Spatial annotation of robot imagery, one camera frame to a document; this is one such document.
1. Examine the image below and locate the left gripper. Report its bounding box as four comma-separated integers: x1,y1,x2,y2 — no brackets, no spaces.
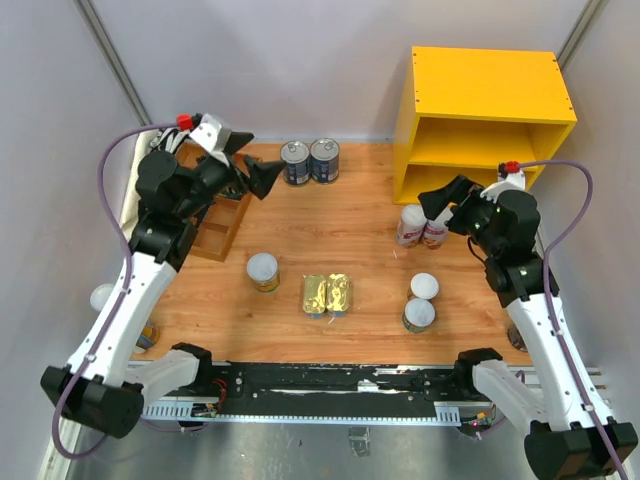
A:
176,132,287,220

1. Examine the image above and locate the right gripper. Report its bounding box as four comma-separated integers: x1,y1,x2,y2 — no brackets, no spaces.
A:
418,174,502,257

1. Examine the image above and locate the red white can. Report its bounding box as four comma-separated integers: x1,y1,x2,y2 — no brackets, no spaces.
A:
396,204,427,248
421,220,449,250

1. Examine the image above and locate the blue yellow can white lid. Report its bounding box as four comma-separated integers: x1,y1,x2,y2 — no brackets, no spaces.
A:
90,283,114,312

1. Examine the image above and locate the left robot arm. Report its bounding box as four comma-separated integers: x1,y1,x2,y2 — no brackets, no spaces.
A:
40,132,285,446

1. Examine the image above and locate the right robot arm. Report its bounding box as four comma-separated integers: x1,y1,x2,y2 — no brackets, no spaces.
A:
418,174,639,479

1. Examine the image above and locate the wooden divided tray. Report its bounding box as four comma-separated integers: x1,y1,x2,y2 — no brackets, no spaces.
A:
177,144,262,262

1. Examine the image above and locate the striped cloth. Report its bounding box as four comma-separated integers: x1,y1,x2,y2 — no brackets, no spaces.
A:
149,127,190,154

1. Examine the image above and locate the yellow shelf cabinet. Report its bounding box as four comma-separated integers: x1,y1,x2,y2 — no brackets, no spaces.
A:
393,46,577,204

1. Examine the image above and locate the gold rectangular tin right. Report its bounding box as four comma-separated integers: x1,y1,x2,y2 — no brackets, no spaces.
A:
326,273,352,317

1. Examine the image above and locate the gold rectangular tin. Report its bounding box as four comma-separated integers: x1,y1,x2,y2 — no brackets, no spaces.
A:
326,273,352,317
302,274,327,319

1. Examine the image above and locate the gold rectangular tin left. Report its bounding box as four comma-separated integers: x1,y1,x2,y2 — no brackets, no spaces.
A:
302,274,327,319

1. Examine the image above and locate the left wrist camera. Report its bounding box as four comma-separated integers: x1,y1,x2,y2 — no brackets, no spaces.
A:
176,113,232,155

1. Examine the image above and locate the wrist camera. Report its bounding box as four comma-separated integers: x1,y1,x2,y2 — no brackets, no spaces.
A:
176,113,232,155
480,161,526,203

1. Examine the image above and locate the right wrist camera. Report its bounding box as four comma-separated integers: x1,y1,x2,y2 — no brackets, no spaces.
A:
480,161,526,203

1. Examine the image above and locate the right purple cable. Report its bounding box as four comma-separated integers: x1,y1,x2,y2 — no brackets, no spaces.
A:
517,159,629,480

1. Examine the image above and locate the purple cable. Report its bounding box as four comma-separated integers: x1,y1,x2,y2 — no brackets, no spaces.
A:
52,122,182,460
517,159,629,480

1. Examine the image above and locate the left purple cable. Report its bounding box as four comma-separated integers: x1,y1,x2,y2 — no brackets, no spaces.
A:
52,122,182,460

